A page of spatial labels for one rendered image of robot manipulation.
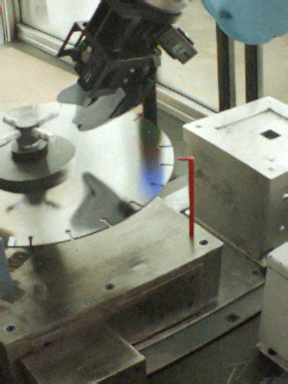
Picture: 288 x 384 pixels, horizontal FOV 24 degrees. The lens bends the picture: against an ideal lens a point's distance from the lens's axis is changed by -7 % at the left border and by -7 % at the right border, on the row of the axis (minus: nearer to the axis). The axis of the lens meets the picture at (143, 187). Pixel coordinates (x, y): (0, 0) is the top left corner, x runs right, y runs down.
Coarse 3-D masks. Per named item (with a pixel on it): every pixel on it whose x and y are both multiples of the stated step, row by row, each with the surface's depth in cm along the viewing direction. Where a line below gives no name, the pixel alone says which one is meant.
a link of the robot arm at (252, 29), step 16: (208, 0) 52; (224, 0) 50; (240, 0) 49; (256, 0) 49; (272, 0) 50; (224, 16) 50; (240, 16) 50; (256, 16) 51; (272, 16) 51; (224, 32) 53; (240, 32) 52; (256, 32) 52; (272, 32) 52
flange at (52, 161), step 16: (16, 144) 79; (48, 144) 82; (64, 144) 82; (0, 160) 79; (16, 160) 78; (32, 160) 78; (48, 160) 78; (64, 160) 78; (0, 176) 76; (16, 176) 76; (32, 176) 76; (48, 176) 76
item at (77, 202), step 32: (0, 128) 89; (64, 128) 87; (96, 128) 87; (128, 128) 86; (96, 160) 80; (128, 160) 80; (160, 160) 79; (0, 192) 75; (32, 192) 75; (64, 192) 75; (96, 192) 74; (128, 192) 74; (160, 192) 74; (0, 224) 70; (32, 224) 70; (64, 224) 70; (96, 224) 69
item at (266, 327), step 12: (276, 252) 72; (276, 264) 71; (276, 276) 72; (264, 288) 75; (276, 288) 73; (264, 300) 75; (276, 300) 73; (264, 312) 76; (276, 312) 74; (264, 324) 77; (276, 324) 75; (264, 336) 78; (276, 336) 76; (264, 348) 79; (276, 348) 76; (276, 360) 77
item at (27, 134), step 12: (12, 120) 79; (24, 120) 78; (36, 120) 78; (48, 120) 80; (12, 132) 76; (24, 132) 77; (36, 132) 76; (48, 132) 76; (24, 144) 78; (36, 144) 78
